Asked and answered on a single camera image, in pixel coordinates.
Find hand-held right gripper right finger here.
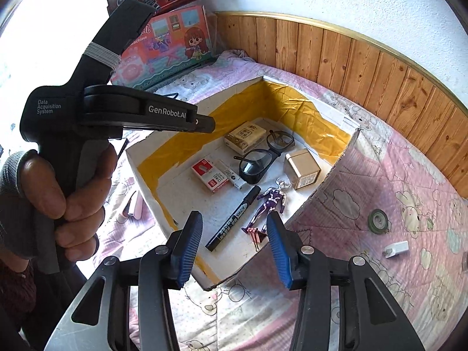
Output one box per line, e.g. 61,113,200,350
266,212,422,351

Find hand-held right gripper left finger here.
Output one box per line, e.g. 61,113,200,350
46,211,203,351

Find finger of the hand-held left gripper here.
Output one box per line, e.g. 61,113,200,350
195,115,216,134

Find cream carton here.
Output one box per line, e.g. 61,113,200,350
224,121,267,156

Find white box with yellow tape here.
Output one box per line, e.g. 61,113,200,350
125,75,362,292

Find black marker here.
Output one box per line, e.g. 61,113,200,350
205,185,262,253

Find red staples box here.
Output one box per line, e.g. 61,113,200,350
191,158,231,193

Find silver purple toy figure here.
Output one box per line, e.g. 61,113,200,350
240,177,293,253

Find black glasses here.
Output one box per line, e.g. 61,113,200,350
234,130,296,185

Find small white printed box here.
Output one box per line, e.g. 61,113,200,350
218,161,247,191

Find gold tin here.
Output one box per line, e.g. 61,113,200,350
283,150,322,191

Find person's left hand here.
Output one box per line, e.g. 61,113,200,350
18,145,118,263

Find pink toy box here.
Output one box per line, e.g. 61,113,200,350
110,5,216,90

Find dark green tape roll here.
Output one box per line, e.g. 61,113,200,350
367,208,391,235

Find white plug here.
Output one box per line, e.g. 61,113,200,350
382,240,409,259

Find pink printed blanket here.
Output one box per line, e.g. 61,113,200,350
93,49,468,351

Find person's torso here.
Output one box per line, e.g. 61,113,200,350
0,259,37,337

